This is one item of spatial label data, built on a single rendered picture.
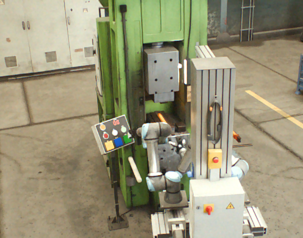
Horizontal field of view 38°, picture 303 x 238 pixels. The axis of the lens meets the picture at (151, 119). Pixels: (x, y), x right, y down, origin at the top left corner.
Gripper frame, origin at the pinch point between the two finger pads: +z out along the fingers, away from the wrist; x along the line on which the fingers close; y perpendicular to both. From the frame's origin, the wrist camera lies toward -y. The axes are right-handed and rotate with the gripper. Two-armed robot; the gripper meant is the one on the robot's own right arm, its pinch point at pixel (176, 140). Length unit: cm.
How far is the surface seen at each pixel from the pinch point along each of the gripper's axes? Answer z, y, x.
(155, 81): 31, -49, -11
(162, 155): 24.7, 28.1, -7.2
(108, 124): 18, -17, -61
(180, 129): 30.7, 5.3, 13.4
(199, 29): 45, -92, 38
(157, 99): 30.6, -30.2, -9.7
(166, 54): 31, -74, 0
